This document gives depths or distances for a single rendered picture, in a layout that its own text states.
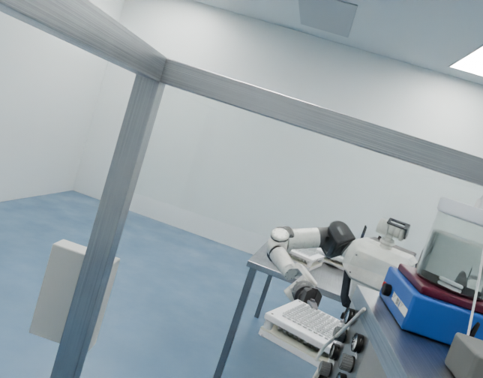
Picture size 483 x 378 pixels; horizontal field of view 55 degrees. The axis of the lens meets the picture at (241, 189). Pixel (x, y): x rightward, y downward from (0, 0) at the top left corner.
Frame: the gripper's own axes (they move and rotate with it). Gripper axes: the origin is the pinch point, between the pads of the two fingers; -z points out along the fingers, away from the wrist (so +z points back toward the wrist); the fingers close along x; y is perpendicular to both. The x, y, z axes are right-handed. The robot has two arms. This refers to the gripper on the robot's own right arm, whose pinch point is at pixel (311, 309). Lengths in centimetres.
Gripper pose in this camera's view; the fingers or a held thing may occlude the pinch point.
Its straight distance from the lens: 161.6
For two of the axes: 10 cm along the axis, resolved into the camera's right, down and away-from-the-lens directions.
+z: -0.2, -1.1, 9.9
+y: -9.5, -3.2, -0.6
